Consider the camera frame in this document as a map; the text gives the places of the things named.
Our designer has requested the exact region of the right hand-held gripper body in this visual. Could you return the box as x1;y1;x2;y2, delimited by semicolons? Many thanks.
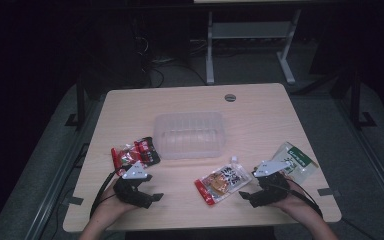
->
249;159;292;209

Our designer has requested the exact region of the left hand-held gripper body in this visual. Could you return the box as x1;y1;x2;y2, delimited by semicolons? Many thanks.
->
113;161;154;210

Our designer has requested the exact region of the spouted pouch with white cap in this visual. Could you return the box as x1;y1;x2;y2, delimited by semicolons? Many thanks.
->
193;155;253;206

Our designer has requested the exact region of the person's left hand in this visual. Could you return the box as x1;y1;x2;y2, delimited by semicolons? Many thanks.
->
97;179;138;221

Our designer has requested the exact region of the person's right hand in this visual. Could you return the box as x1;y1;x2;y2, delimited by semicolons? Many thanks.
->
269;179;304;216

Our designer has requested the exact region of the red and black snack packet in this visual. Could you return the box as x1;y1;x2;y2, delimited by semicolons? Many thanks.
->
110;136;162;171

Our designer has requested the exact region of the green and white packet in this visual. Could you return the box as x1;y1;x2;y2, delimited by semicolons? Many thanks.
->
271;141;320;185

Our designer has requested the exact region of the black tape strip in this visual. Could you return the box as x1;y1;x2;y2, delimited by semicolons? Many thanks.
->
61;196;85;207
316;187;342;198

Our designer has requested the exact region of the clear plastic container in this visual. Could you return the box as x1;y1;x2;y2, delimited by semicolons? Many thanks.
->
152;111;228;160

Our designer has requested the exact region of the black metal stand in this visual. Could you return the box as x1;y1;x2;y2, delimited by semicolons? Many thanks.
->
348;68;378;130
64;81;88;132

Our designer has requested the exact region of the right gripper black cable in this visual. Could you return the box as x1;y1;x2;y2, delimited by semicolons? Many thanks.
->
284;176;378;240

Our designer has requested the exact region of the bundle of floor cables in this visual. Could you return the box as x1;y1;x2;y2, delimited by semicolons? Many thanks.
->
131;19;211;88

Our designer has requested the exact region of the white metal desk frame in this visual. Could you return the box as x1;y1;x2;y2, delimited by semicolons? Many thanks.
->
204;9;303;86

